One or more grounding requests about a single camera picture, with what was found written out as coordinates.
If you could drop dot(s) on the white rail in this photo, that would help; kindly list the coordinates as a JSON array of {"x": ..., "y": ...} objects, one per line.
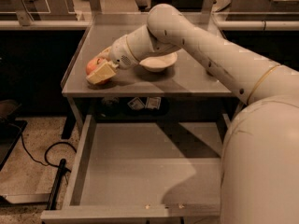
[
  {"x": 258, "y": 25},
  {"x": 44, "y": 25}
]

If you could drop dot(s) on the dark round object on shelf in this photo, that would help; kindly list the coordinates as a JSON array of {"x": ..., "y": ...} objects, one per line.
[{"x": 110, "y": 106}]

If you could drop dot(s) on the red apple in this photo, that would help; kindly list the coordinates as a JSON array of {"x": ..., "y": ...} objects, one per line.
[{"x": 92, "y": 71}]

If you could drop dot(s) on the white ceramic bowl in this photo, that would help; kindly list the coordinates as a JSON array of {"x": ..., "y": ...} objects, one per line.
[{"x": 159, "y": 63}]

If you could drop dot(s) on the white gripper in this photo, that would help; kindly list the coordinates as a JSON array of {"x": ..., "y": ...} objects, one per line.
[{"x": 121, "y": 54}]

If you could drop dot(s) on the snack packet right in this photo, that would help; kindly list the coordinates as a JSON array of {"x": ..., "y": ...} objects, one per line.
[{"x": 153, "y": 102}]

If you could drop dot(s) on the white rail right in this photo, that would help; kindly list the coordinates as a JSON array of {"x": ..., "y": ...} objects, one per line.
[{"x": 258, "y": 25}]

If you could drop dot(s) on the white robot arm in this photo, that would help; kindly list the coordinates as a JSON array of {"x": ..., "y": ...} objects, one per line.
[{"x": 260, "y": 154}]

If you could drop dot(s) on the dark chair base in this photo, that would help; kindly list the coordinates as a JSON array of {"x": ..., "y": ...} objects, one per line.
[{"x": 10, "y": 128}]

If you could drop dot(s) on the snack packet left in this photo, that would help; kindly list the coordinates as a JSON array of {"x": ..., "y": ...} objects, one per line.
[{"x": 136, "y": 104}]

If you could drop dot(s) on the black bar on floor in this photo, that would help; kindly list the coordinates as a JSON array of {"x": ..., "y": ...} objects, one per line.
[{"x": 51, "y": 205}]

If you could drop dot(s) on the open grey top drawer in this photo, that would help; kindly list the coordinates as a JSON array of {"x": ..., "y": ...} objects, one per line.
[{"x": 159, "y": 172}]

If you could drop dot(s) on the white rail left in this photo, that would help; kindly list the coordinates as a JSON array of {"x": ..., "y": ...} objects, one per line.
[{"x": 44, "y": 25}]

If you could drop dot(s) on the grey counter cabinet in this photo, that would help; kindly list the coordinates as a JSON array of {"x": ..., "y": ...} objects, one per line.
[{"x": 124, "y": 78}]

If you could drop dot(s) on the snack packet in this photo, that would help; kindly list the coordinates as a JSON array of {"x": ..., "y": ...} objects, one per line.
[
  {"x": 136, "y": 104},
  {"x": 153, "y": 102}
]

